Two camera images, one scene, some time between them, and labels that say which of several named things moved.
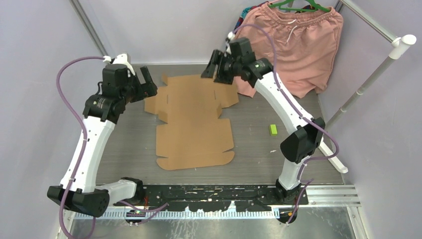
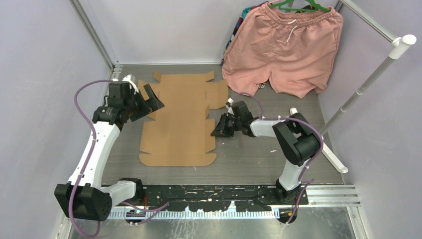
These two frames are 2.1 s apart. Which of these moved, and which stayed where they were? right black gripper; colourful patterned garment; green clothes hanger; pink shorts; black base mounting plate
Moved: right black gripper
Stayed: colourful patterned garment; pink shorts; green clothes hanger; black base mounting plate
